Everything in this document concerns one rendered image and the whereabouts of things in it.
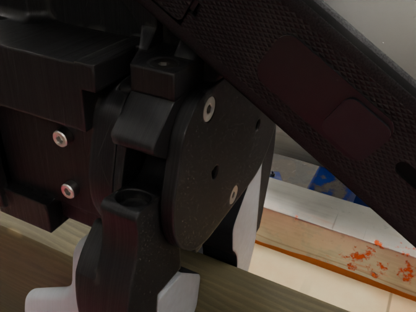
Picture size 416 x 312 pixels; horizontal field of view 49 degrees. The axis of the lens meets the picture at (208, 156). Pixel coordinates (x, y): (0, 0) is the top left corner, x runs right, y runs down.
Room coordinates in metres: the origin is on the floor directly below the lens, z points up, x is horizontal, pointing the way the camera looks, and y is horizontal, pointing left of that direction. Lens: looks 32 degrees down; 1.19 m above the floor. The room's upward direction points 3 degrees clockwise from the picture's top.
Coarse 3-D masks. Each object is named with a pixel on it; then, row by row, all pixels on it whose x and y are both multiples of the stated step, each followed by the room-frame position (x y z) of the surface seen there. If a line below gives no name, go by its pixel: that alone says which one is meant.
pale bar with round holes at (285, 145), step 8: (280, 136) 0.32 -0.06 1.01; (288, 136) 0.32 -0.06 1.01; (280, 144) 0.32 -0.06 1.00; (288, 144) 0.32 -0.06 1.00; (296, 144) 0.32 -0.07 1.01; (280, 152) 0.32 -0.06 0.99; (288, 152) 0.32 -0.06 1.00; (296, 152) 0.31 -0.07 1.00; (304, 152) 0.31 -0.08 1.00; (304, 160) 0.31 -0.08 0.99; (312, 160) 0.31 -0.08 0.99
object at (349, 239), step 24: (288, 192) 0.27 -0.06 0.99; (312, 192) 0.27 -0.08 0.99; (264, 216) 0.25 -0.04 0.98; (288, 216) 0.25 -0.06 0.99; (312, 216) 0.24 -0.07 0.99; (336, 216) 0.25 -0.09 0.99; (360, 216) 0.25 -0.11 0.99; (264, 240) 0.25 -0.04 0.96; (288, 240) 0.24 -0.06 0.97; (312, 240) 0.24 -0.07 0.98; (336, 240) 0.23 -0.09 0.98; (360, 240) 0.22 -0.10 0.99; (384, 240) 0.22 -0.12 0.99; (336, 264) 0.23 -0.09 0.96; (360, 264) 0.22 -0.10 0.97; (384, 264) 0.22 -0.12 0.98; (408, 264) 0.21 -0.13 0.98; (384, 288) 0.21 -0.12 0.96; (408, 288) 0.21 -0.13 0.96
